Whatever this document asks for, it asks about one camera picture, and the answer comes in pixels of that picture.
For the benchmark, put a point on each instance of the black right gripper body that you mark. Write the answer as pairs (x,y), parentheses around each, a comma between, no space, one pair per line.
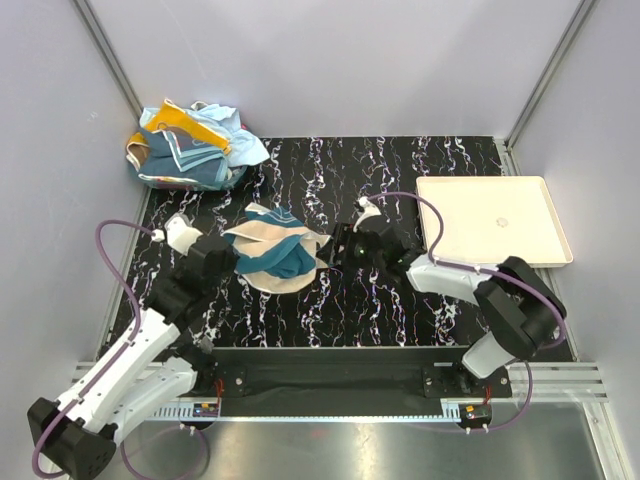
(354,249)

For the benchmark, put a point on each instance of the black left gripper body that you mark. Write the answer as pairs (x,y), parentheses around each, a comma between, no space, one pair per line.
(231,262)

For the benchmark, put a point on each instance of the teal beige Doraemon towel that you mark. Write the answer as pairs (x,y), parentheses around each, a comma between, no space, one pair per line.
(277,253)

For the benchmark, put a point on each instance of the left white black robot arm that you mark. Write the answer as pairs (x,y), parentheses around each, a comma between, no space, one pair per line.
(78,433)

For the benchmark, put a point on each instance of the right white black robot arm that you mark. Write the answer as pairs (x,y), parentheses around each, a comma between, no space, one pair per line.
(522,313)

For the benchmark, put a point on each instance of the white square tray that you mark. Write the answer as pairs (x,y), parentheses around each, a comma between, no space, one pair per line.
(487,219)

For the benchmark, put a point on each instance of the light blue towel in basket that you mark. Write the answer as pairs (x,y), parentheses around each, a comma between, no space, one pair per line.
(247,149)

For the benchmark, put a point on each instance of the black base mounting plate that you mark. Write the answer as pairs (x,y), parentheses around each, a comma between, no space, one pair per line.
(327,382)

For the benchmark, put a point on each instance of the yellow towel in basket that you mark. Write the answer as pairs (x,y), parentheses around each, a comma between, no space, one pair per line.
(170,116)

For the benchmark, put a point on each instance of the left small circuit board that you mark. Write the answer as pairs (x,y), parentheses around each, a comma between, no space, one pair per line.
(206,409)

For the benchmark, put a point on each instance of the small circuit board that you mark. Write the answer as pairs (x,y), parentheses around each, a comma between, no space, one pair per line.
(477,411)
(206,409)

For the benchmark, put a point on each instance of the right small circuit board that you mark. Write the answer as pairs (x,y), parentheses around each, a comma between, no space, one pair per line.
(477,411)

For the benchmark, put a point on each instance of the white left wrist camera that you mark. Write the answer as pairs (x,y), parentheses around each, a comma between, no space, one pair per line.
(178,232)

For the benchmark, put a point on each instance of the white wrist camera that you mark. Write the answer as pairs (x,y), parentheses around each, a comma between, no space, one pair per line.
(366,209)
(178,232)

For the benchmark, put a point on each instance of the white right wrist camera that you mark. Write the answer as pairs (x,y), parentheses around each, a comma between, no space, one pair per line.
(366,209)

